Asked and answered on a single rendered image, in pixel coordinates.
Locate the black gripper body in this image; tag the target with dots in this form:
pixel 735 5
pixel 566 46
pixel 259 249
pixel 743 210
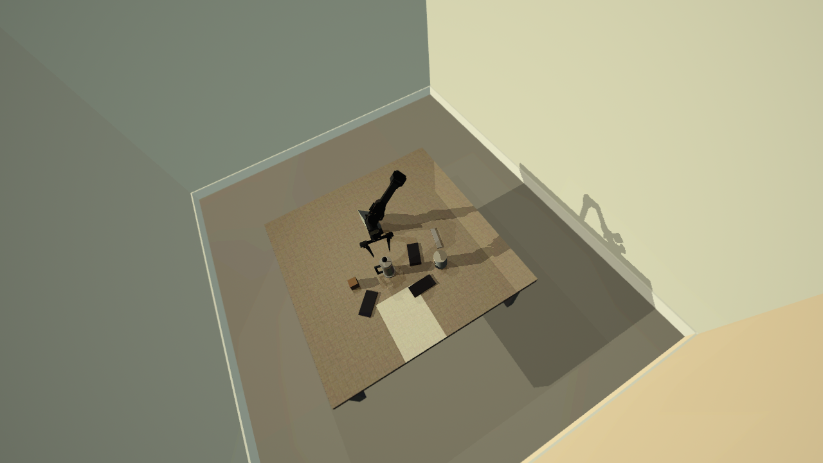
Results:
pixel 366 243

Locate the glass french press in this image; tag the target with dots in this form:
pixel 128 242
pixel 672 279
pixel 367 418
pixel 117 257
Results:
pixel 388 269

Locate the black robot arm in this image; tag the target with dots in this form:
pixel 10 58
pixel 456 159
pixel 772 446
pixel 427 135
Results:
pixel 377 209

